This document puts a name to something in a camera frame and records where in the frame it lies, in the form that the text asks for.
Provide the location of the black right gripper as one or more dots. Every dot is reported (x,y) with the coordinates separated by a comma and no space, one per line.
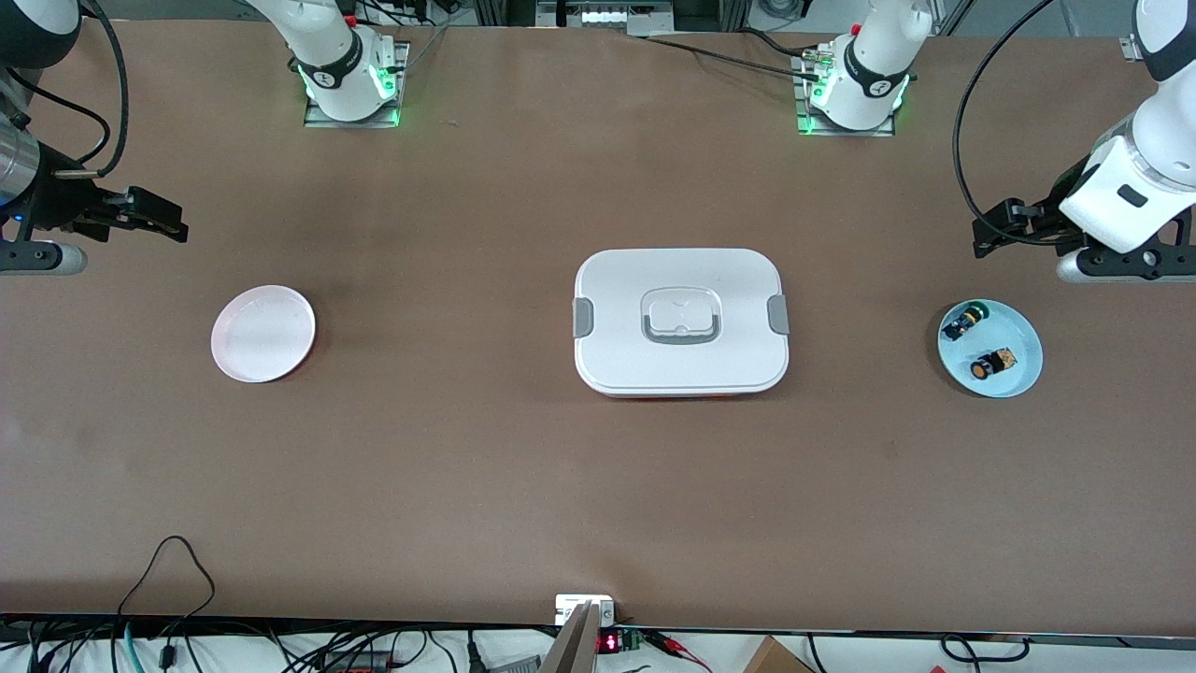
(58,202)

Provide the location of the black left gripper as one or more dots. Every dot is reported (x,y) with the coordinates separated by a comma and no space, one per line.
(1048,217)

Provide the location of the orange push-button switch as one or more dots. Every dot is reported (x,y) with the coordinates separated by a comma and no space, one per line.
(992,365)

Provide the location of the light blue round plate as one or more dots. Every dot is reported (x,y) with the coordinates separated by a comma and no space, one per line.
(1014,327)

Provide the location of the pink round plate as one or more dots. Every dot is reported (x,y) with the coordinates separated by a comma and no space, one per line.
(263,334)

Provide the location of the white lidded container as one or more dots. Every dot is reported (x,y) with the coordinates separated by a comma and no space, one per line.
(682,374)

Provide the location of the aluminium rack with light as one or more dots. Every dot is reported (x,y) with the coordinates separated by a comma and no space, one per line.
(603,16)

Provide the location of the brown cardboard box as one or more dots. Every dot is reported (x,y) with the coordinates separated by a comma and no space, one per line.
(771,659)

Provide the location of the small white box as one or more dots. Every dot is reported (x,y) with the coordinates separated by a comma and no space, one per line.
(570,606)

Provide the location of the red digit display module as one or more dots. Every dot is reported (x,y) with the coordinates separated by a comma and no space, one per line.
(609,643)

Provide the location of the grey metal bar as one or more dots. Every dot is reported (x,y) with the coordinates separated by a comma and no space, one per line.
(572,650)

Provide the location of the blue green push-button switch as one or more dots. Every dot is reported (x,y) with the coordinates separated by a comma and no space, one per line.
(965,322)

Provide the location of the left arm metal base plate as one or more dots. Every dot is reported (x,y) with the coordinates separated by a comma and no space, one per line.
(846,133)

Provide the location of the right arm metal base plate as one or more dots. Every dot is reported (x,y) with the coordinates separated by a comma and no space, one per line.
(322,121)

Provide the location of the aluminium table corner rail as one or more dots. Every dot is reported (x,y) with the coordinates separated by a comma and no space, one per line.
(1132,49)

